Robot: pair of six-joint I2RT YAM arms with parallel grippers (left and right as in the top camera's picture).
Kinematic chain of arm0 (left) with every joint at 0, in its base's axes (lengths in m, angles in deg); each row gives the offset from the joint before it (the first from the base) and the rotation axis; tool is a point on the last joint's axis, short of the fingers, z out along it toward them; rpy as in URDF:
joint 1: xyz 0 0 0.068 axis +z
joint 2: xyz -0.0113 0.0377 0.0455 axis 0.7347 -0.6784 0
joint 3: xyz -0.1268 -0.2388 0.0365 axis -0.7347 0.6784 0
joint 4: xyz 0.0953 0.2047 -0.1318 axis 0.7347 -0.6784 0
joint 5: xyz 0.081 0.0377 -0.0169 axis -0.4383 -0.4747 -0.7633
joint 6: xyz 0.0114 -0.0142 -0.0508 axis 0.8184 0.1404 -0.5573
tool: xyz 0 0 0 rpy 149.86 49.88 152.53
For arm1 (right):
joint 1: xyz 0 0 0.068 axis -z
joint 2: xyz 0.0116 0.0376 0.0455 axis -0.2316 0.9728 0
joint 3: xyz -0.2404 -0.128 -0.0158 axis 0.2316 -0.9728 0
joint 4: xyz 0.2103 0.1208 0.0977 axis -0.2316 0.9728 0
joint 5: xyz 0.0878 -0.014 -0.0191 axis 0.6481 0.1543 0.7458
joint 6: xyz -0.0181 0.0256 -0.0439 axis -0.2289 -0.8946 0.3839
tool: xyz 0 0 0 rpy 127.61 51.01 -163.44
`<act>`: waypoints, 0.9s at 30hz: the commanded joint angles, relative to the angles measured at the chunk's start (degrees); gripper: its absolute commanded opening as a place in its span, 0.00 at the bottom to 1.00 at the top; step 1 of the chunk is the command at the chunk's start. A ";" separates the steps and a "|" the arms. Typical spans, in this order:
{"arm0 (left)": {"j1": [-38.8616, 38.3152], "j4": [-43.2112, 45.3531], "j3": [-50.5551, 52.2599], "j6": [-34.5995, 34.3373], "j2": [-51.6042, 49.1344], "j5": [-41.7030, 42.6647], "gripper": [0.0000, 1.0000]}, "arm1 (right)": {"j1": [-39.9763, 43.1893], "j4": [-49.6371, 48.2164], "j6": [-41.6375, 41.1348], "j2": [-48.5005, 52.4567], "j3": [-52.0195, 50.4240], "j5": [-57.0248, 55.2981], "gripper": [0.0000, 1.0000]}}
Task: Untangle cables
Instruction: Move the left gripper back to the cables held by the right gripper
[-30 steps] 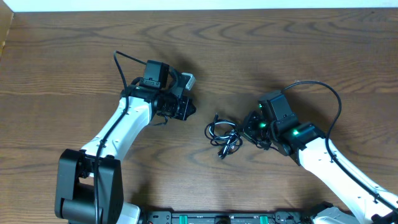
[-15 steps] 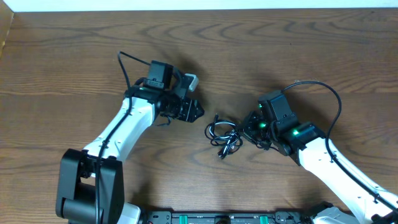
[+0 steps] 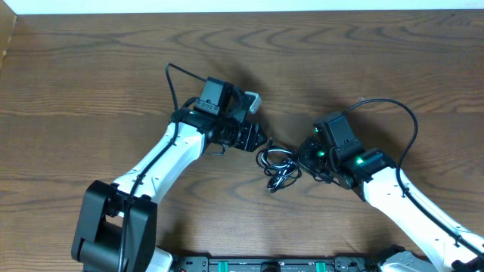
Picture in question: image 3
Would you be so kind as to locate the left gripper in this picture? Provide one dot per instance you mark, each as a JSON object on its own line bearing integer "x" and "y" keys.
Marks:
{"x": 249, "y": 132}

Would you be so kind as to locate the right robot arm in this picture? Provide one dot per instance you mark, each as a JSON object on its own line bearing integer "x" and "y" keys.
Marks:
{"x": 334, "y": 155}

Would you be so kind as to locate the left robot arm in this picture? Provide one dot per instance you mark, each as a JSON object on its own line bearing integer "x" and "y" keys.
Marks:
{"x": 117, "y": 225}

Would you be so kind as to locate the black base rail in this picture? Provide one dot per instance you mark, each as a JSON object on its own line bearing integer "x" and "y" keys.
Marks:
{"x": 295, "y": 264}

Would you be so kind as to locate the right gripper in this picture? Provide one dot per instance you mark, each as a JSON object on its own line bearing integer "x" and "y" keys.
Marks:
{"x": 303, "y": 155}

